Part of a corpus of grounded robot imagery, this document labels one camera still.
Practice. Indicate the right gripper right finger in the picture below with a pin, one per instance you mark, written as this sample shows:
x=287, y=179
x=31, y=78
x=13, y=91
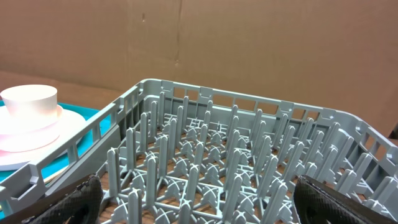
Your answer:
x=316, y=203

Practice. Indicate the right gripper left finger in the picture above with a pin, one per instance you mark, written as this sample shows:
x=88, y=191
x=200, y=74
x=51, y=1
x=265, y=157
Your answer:
x=77, y=203

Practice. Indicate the grey dishwasher rack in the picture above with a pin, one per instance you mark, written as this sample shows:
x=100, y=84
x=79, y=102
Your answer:
x=192, y=154

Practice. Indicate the right wooden chopstick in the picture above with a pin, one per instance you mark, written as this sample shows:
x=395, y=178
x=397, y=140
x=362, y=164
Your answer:
x=50, y=178

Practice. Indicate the large pink plate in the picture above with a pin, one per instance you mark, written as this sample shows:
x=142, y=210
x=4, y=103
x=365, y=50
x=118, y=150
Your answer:
x=70, y=123

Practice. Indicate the teal plastic tray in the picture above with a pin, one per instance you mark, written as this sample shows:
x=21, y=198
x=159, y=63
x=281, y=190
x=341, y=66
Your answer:
x=85, y=149

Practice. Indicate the small pink saucer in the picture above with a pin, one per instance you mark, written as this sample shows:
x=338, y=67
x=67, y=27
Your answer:
x=18, y=136

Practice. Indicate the pale green cup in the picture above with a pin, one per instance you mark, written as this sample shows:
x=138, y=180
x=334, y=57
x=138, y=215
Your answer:
x=34, y=105

